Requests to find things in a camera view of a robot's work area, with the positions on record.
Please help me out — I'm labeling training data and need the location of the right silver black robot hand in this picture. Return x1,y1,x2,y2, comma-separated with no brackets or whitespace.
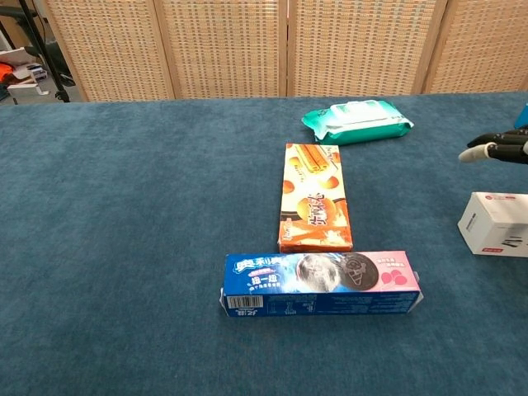
458,126,528,165

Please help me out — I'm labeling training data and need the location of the small white box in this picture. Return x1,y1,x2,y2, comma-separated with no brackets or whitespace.
457,191,528,258

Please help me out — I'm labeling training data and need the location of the blue chocolate chip cookie box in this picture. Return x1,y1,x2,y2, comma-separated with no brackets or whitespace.
513,102,528,130

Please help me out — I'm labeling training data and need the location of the green wet wipe pack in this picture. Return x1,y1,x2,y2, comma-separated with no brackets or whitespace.
300,100,415,146

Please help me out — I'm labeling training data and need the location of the orange biscuit box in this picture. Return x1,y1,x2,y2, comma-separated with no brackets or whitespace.
278,143,355,254

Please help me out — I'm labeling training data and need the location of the blue Oreo cookie pack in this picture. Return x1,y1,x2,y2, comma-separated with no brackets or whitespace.
218,249,423,318

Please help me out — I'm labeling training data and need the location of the white cardboard box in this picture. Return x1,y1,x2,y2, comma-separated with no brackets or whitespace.
6,64,51,106

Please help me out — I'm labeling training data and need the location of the woven wooden folding screen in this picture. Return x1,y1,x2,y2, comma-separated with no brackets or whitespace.
40,0,528,102

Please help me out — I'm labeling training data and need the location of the blue felt table mat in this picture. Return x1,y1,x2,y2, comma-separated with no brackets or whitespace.
0,91,528,396

